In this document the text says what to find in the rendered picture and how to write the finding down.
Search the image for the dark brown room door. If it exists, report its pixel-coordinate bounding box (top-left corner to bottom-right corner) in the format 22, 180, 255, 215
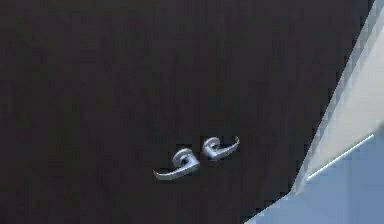
0, 0, 377, 224

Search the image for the grey lever door handle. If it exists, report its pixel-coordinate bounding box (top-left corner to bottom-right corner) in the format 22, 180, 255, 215
152, 148, 201, 181
200, 135, 241, 161

